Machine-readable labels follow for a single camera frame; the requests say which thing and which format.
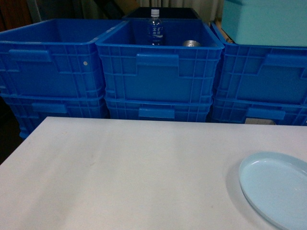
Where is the light blue oval tray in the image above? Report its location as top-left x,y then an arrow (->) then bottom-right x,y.
239,152 -> 307,230

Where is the blue crate bottom middle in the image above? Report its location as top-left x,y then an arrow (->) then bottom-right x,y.
105,97 -> 212,122

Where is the blue crate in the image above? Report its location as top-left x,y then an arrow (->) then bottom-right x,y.
96,19 -> 224,104
105,97 -> 212,122
210,23 -> 307,105
210,97 -> 307,126
1,94 -> 109,139
0,19 -> 119,99

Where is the blue crate top middle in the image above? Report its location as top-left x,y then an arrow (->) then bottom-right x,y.
96,19 -> 224,104

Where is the blue crate bottom right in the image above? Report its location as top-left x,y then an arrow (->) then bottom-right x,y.
210,97 -> 307,126

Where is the silver metal can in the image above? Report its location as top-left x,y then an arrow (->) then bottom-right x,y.
182,40 -> 201,47

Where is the clear plastic water bottle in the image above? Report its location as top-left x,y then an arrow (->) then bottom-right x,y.
147,9 -> 164,46

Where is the blue crate top right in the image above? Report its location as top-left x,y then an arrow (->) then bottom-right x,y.
210,23 -> 307,105

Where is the blue crate top left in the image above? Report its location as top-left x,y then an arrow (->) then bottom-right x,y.
0,19 -> 119,99

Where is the blue crate bottom left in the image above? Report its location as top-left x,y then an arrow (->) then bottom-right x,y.
1,94 -> 109,139

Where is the teal foam box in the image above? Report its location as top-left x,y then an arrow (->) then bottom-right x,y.
222,0 -> 307,47

